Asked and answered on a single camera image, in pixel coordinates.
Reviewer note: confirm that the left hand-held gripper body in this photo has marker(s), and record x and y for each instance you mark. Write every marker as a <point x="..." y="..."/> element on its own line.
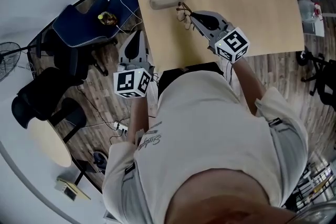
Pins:
<point x="130" y="82"/>

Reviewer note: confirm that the white power strip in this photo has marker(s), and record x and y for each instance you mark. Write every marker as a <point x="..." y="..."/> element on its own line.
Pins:
<point x="120" y="126"/>

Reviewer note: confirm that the black floor device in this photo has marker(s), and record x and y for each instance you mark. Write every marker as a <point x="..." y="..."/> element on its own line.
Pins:
<point x="100" y="161"/>

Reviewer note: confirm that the person's left forearm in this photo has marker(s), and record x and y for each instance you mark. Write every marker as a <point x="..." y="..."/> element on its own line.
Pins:
<point x="137" y="120"/>

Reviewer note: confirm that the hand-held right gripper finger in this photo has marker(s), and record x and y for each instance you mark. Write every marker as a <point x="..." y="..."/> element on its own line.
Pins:
<point x="207" y="30"/>
<point x="220" y="19"/>

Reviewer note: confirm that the black standing fan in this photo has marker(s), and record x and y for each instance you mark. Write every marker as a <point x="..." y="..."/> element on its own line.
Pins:
<point x="8" y="60"/>

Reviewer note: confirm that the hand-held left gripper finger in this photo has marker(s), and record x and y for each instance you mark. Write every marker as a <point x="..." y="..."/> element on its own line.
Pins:
<point x="141" y="47"/>
<point x="124" y="53"/>

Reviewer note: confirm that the small beige appliance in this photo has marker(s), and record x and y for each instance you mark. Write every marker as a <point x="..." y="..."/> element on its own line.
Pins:
<point x="68" y="187"/>

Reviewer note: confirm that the black headrest office chair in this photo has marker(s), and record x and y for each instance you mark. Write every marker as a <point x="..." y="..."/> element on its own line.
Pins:
<point x="39" y="97"/>

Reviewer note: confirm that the small white box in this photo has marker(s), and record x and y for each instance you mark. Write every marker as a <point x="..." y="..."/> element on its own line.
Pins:
<point x="312" y="27"/>

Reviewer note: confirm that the black wheeled chair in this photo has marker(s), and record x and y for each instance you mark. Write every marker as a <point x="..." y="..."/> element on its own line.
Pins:
<point x="325" y="78"/>

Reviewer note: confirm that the blue office chair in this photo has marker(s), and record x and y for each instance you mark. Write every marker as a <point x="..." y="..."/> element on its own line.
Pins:
<point x="86" y="21"/>

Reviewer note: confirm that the yellow-capped drink bottle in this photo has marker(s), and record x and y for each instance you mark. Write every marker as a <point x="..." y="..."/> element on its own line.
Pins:
<point x="107" y="18"/>

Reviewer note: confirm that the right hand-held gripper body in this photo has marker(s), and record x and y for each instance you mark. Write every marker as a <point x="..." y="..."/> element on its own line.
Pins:
<point x="232" y="44"/>

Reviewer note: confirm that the dark-framed eyeglasses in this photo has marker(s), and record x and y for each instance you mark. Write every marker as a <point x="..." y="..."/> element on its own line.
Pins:
<point x="181" y="16"/>

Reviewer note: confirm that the person's light grey shirt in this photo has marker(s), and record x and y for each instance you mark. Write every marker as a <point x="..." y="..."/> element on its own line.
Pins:
<point x="204" y="126"/>

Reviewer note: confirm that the person's black trousers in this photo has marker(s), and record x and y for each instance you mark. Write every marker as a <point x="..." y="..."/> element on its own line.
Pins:
<point x="170" y="78"/>

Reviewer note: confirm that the person's head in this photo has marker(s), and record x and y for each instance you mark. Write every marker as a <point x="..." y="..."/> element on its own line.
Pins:
<point x="223" y="199"/>

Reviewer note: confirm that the round wooden side table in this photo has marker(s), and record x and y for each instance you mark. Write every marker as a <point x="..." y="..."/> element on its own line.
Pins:
<point x="50" y="143"/>

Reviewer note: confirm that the clear container with red clasps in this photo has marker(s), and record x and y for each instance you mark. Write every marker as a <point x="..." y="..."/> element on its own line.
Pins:
<point x="309" y="10"/>

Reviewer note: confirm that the person's right forearm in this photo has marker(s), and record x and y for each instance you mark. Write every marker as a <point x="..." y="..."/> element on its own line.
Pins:
<point x="248" y="86"/>

